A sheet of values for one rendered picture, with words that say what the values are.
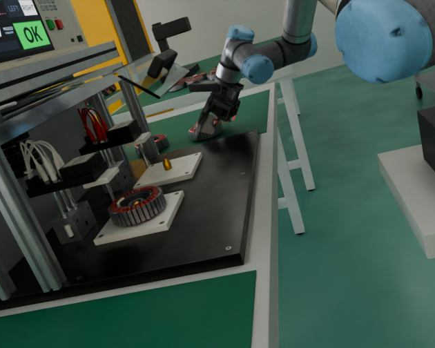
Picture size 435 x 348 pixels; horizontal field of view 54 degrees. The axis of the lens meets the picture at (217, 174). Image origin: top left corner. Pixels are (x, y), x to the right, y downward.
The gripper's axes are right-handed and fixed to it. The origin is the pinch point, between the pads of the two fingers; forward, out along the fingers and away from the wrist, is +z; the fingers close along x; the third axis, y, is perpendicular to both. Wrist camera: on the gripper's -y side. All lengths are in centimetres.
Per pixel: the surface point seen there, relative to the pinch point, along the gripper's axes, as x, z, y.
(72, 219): -64, -8, 5
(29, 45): -54, -32, -19
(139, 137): -36.3, -12.3, -0.8
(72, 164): -62, -18, 2
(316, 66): 463, 117, -65
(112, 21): 219, 80, -218
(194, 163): -31.5, -10.3, 12.9
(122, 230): -62, -11, 16
